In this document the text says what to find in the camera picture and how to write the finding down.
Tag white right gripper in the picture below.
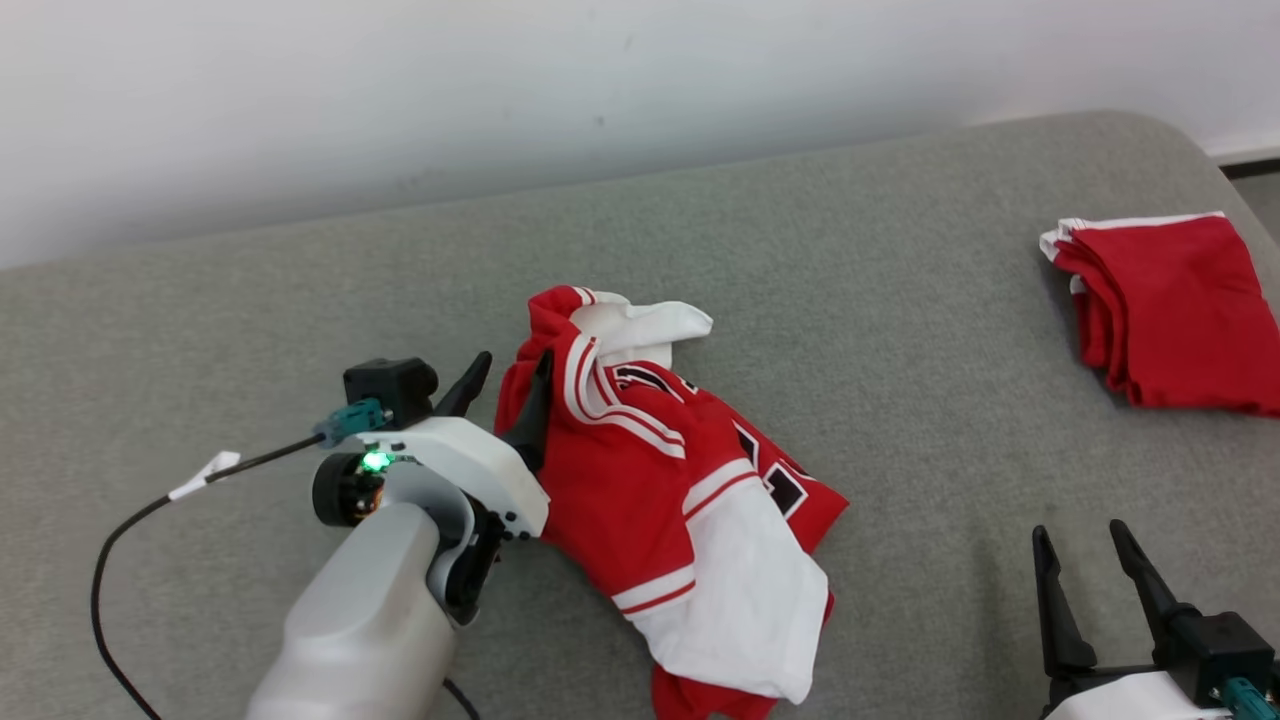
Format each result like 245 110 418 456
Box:
1032 519 1231 720

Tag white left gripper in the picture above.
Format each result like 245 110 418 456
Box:
345 350 554 541

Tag red and white basketball jersey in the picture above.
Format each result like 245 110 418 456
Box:
494 285 850 720

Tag plain red garment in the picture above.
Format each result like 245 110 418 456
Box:
1039 211 1280 418

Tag grey fabric sofa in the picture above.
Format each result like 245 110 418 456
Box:
0 110 1280 720

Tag teal left camera connector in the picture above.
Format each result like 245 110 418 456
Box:
314 399 388 447

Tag teal camera connector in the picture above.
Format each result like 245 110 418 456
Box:
314 399 388 447
1222 677 1280 720

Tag teal right camera connector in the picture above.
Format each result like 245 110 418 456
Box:
1222 677 1280 720

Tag white cable tag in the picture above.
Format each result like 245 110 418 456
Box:
167 451 242 502

